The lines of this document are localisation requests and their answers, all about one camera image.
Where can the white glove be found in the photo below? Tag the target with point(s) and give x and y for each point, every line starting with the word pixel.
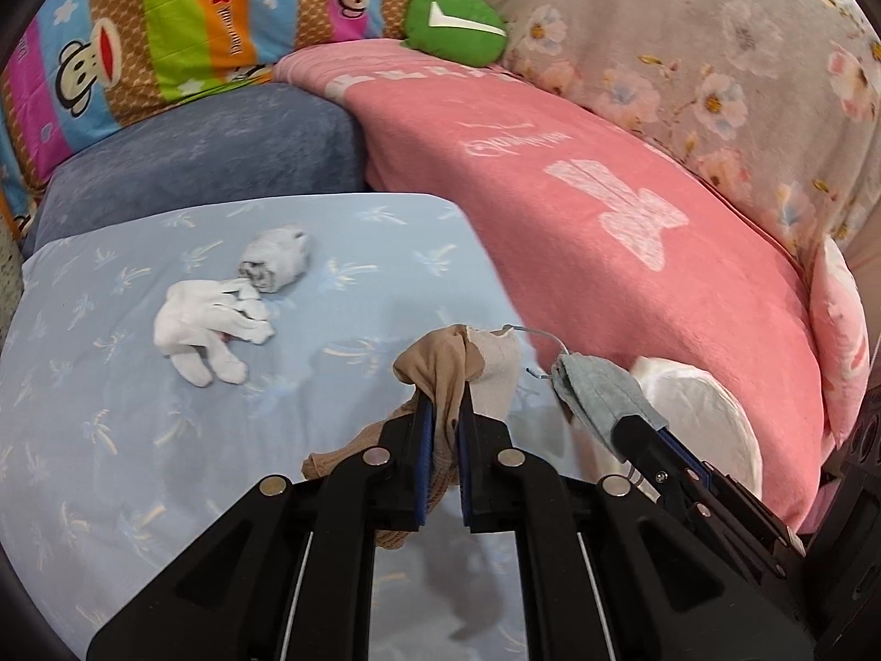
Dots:
pixel 197 320

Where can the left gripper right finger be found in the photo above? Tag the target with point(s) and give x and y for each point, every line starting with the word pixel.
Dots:
pixel 605 571

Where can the grey floral bedsheet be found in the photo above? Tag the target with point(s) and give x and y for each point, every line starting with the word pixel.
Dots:
pixel 775 103

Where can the beige stocking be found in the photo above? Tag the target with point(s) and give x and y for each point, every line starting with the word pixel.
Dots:
pixel 448 365

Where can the green checkmark plush cushion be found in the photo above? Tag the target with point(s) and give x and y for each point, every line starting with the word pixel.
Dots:
pixel 467 32

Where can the grey rolled sock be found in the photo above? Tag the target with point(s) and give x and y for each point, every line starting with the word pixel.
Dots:
pixel 275 258

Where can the light blue palm-print sheet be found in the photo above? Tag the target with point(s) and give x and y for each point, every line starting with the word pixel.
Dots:
pixel 155 370

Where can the pink fleece blanket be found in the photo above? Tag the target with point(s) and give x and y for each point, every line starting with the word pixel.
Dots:
pixel 600 241

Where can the pink white pillow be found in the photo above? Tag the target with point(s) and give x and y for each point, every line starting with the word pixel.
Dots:
pixel 842 339

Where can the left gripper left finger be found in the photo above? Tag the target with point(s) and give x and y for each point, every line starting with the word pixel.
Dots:
pixel 287 571

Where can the blue-grey velvet cushion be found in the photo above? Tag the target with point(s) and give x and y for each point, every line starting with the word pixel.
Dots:
pixel 268 140

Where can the white plastic trash bag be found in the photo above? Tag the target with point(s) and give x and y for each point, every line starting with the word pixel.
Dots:
pixel 700 412

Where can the grey-blue face mask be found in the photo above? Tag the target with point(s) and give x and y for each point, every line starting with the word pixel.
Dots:
pixel 599 394

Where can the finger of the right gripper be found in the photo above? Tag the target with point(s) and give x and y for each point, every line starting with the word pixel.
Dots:
pixel 657 454

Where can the colourful monkey striped quilt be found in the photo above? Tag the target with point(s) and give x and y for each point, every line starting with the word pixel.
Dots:
pixel 83 69

